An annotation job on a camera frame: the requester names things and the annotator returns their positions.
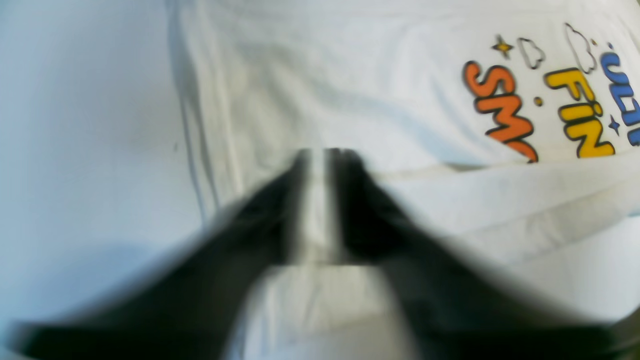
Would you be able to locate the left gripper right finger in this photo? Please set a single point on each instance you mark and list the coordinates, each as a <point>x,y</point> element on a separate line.
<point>452,312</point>

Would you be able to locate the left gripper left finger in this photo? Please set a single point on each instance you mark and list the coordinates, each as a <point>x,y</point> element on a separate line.
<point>186,311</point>

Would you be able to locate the white printed T-shirt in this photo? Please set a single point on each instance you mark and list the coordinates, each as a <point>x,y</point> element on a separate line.
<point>506,129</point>

